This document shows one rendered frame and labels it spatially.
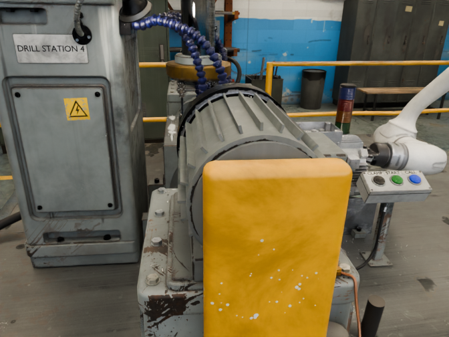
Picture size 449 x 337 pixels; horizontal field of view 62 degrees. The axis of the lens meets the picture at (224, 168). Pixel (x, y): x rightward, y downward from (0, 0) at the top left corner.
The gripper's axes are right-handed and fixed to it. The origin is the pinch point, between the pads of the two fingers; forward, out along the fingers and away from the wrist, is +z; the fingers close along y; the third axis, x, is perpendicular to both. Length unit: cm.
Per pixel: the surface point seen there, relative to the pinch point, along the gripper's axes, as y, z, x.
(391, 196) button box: 25.8, -9.8, 2.8
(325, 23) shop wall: -517, -180, -48
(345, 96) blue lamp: -27.4, -15.4, -12.7
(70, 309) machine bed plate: 35, 68, 37
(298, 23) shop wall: -514, -137, -40
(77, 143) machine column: 19, 70, 0
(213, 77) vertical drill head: 8.3, 38.7, -18.4
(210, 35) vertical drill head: 3.3, 40.4, -28.4
